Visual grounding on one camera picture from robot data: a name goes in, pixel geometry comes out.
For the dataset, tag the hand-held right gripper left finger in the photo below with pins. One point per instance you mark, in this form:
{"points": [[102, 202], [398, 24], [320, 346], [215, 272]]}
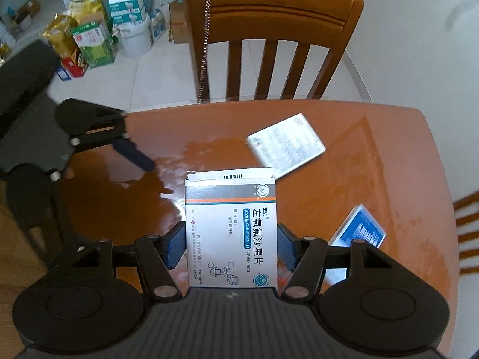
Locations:
{"points": [[176, 246]]}

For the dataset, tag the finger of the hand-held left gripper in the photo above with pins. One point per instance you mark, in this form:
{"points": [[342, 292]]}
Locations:
{"points": [[134, 155]]}

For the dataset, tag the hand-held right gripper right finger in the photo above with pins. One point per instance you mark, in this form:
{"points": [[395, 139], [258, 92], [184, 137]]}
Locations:
{"points": [[288, 248]]}

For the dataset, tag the white box with molecule print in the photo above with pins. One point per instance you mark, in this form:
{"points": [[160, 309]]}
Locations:
{"points": [[232, 224]]}

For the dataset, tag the white box with small text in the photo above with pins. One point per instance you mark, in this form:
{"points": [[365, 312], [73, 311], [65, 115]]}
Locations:
{"points": [[288, 142]]}

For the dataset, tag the brown wooden desktop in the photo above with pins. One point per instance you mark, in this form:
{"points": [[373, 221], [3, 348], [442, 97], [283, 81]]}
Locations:
{"points": [[355, 149]]}

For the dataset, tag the small red box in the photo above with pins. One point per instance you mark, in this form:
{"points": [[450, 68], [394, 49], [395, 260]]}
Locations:
{"points": [[75, 68]]}

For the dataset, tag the small blue white box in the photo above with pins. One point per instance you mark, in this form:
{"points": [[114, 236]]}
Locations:
{"points": [[359, 226]]}

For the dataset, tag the yellow snack bag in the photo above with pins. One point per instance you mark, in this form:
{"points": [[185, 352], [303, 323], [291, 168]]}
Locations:
{"points": [[61, 33]]}

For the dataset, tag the green white carton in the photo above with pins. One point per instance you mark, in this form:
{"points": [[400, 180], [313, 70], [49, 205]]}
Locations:
{"points": [[93, 46]]}

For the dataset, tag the white plastic bucket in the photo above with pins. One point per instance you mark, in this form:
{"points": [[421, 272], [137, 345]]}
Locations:
{"points": [[133, 41]]}

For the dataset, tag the yellow green carton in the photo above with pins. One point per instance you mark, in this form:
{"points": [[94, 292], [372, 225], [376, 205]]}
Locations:
{"points": [[88, 7]]}

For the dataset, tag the clear plastic bottle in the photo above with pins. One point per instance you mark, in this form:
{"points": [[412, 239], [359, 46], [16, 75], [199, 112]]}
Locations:
{"points": [[157, 26]]}

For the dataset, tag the small brown carton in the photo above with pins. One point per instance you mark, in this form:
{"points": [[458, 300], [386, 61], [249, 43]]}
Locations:
{"points": [[179, 26]]}

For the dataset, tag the blue white carton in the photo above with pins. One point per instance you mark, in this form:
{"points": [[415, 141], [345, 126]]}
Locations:
{"points": [[125, 5]]}

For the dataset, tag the brown wooden chair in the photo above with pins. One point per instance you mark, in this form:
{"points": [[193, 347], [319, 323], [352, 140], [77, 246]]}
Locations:
{"points": [[467, 217], [269, 3]]}

